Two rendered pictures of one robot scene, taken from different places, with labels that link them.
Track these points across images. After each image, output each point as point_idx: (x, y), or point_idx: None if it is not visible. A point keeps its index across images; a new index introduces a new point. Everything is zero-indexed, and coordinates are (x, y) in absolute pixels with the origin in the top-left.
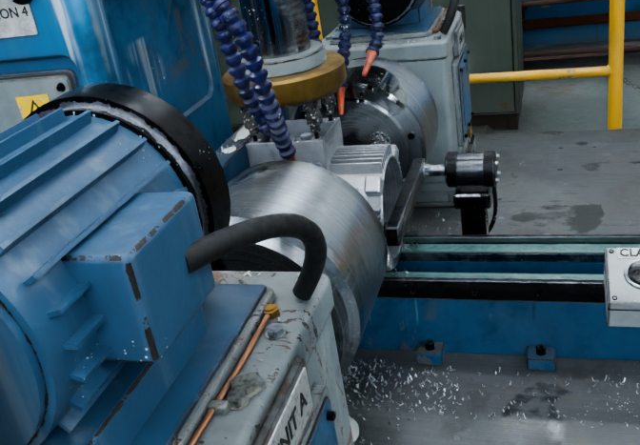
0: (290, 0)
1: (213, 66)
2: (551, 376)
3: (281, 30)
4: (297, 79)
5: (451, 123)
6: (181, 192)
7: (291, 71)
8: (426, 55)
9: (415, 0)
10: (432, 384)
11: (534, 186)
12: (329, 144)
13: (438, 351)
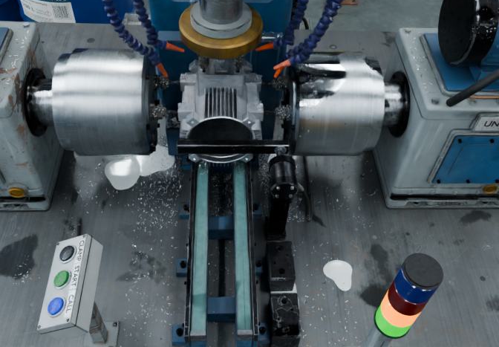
0: None
1: None
2: (171, 275)
3: (201, 2)
4: (185, 34)
5: (409, 160)
6: None
7: (194, 27)
8: (419, 103)
9: (462, 62)
10: (162, 216)
11: (439, 258)
12: (209, 80)
13: (183, 212)
